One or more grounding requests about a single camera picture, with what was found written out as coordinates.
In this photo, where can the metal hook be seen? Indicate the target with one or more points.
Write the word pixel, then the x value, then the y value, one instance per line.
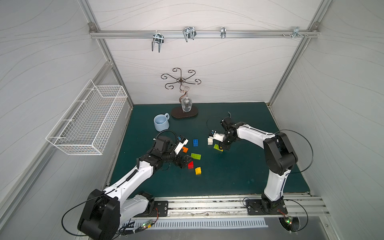
pixel 158 40
pixel 296 34
pixel 189 33
pixel 223 32

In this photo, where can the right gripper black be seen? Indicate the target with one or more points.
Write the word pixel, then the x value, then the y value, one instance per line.
pixel 223 144

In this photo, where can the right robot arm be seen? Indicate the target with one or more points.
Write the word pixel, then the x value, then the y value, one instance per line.
pixel 280 158

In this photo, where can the red lego brick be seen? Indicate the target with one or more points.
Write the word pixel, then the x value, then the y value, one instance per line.
pixel 190 165

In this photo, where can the light blue mug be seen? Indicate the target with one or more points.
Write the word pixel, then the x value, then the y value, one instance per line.
pixel 161 122

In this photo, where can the white vent grille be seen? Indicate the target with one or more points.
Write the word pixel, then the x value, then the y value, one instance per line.
pixel 217 224

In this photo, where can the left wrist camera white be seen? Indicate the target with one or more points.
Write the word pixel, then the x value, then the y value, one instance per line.
pixel 181 142

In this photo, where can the green table mat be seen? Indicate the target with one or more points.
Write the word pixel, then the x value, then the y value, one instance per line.
pixel 239 171

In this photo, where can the black metal mug tree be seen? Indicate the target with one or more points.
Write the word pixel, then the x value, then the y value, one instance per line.
pixel 177 112

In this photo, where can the yellow lego brick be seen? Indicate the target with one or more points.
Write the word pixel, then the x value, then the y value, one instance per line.
pixel 198 171

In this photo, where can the white wire basket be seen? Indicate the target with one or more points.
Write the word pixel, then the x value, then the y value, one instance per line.
pixel 86 126

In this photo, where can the green lego brick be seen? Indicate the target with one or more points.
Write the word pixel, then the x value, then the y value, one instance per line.
pixel 196 156
pixel 217 147

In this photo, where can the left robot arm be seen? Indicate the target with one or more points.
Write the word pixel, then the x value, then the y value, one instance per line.
pixel 107 214

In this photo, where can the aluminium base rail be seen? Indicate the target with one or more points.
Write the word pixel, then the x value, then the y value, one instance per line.
pixel 234 206

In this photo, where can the aluminium top rail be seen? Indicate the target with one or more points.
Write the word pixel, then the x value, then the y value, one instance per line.
pixel 201 34

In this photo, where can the blue lego brick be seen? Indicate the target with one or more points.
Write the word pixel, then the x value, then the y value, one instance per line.
pixel 195 143

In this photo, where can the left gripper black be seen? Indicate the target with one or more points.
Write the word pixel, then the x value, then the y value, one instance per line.
pixel 182 160

